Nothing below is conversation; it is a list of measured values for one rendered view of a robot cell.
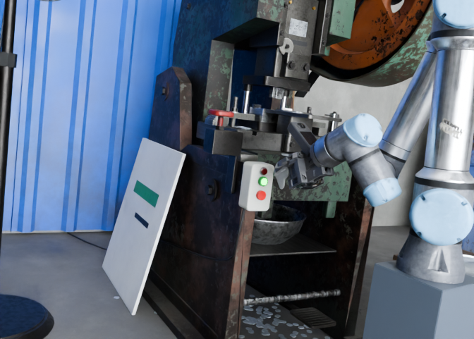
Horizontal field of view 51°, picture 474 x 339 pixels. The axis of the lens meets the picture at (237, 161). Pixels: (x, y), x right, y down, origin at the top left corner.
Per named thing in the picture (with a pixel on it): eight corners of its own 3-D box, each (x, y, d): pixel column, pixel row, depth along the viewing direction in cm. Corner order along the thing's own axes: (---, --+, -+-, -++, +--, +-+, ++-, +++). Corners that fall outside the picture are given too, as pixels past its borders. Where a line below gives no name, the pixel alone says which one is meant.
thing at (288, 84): (310, 99, 178) (312, 83, 177) (263, 91, 168) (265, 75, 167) (284, 96, 191) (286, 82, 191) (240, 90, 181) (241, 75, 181)
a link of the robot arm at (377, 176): (406, 189, 113) (383, 146, 114) (403, 195, 102) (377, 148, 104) (374, 204, 115) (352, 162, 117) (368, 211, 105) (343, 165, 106)
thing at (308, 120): (338, 159, 159) (344, 117, 157) (302, 156, 152) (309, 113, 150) (292, 148, 180) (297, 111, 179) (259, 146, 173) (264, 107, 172)
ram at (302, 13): (316, 82, 171) (328, -6, 168) (280, 77, 164) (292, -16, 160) (287, 81, 186) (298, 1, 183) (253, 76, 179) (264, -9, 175)
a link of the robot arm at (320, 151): (321, 130, 113) (348, 132, 117) (308, 138, 116) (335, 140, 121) (327, 161, 110) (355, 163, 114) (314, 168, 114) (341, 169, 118)
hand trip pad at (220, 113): (233, 138, 143) (236, 112, 142) (214, 137, 140) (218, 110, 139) (221, 135, 149) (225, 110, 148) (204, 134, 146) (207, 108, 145)
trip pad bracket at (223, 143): (236, 194, 147) (245, 128, 145) (207, 194, 142) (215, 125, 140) (226, 190, 152) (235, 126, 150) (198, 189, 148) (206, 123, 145)
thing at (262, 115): (296, 125, 180) (298, 113, 179) (262, 121, 172) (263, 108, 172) (282, 122, 187) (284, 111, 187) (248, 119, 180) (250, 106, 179)
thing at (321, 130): (329, 137, 191) (333, 109, 190) (294, 133, 182) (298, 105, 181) (319, 134, 196) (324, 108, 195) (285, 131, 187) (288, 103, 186)
